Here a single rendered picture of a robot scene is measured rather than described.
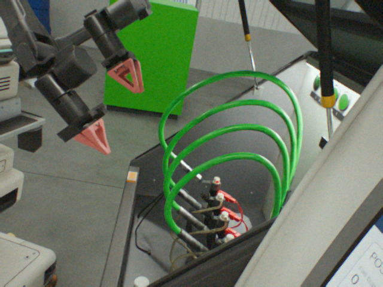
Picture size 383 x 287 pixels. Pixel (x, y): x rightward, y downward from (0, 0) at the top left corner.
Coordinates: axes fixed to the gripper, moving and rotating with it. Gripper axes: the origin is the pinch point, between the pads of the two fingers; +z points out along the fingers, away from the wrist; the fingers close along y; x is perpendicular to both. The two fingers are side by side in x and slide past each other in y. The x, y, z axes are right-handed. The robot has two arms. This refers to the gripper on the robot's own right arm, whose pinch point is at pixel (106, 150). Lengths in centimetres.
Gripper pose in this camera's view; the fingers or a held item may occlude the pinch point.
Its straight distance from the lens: 81.7
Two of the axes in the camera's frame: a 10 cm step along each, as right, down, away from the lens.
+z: 5.7, 7.9, 2.1
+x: 1.9, -3.7, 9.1
